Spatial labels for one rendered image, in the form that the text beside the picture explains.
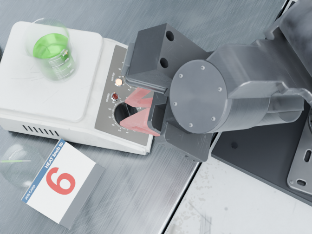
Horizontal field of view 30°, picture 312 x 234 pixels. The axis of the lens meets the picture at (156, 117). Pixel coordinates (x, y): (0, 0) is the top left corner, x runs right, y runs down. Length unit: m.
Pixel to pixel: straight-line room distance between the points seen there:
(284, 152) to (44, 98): 0.30
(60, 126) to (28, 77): 0.07
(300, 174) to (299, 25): 0.30
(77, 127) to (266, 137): 0.24
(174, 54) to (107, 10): 0.38
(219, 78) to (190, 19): 0.41
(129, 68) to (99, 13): 0.37
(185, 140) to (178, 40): 0.11
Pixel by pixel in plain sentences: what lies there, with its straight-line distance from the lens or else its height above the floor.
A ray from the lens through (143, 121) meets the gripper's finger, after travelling 0.56.
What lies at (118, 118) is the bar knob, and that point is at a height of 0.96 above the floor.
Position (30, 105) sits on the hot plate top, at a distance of 0.71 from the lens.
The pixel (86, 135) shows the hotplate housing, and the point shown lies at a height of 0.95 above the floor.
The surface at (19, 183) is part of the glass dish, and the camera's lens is 0.76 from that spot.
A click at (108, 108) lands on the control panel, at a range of 0.72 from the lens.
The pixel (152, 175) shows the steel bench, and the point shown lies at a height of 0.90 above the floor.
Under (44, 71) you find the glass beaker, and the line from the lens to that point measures 0.69.
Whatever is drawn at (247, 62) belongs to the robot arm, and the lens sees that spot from 0.44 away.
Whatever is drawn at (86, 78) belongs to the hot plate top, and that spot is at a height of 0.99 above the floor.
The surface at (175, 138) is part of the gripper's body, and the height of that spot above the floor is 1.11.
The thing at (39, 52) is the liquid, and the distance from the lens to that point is 0.70.
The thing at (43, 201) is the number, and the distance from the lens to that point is 0.74.
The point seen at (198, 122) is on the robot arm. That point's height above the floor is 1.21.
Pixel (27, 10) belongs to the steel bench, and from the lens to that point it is 0.88.
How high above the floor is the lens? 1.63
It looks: 69 degrees down
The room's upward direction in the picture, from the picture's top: 10 degrees counter-clockwise
